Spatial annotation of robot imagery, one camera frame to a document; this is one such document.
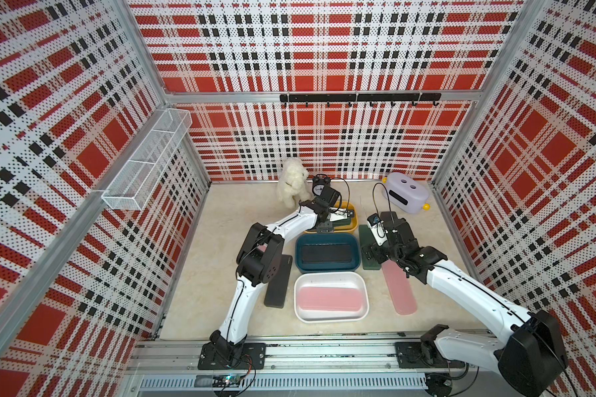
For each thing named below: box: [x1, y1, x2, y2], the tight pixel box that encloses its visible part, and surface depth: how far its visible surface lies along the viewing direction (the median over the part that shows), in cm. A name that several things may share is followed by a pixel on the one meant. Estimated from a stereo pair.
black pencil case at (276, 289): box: [264, 254, 294, 309], surface depth 86 cm
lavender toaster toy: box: [382, 172, 432, 215], surface depth 107 cm
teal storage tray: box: [294, 233, 361, 273], surface depth 96 cm
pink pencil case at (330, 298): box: [298, 286, 364, 312], surface depth 84 cm
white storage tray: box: [293, 271, 370, 323], surface depth 84 cm
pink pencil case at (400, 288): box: [381, 258, 418, 316], surface depth 87 cm
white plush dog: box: [277, 157, 311, 209], surface depth 103 cm
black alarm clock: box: [312, 173, 332, 197], surface depth 113 cm
